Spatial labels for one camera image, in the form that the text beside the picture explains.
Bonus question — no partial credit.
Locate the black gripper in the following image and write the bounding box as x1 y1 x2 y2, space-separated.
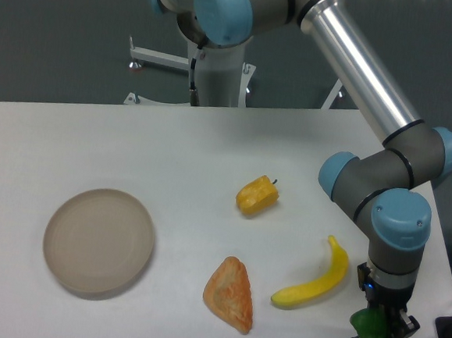
357 262 420 338

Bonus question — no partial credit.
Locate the green toy pepper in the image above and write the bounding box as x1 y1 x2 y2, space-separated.
350 308 393 338

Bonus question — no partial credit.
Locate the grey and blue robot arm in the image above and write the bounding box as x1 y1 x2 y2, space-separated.
148 0 452 338

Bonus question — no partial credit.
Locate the yellow toy pepper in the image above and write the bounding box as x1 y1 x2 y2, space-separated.
235 175 279 216

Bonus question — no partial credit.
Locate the yellow toy banana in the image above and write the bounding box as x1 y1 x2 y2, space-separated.
270 235 350 308

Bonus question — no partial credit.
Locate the orange toy pastry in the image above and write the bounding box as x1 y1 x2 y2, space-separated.
202 256 254 335

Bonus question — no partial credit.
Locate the beige round plate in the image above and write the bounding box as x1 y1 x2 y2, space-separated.
42 188 155 298

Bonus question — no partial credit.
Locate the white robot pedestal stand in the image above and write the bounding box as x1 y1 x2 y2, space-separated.
123 31 352 123

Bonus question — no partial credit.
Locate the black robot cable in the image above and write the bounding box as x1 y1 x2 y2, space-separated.
187 35 210 108

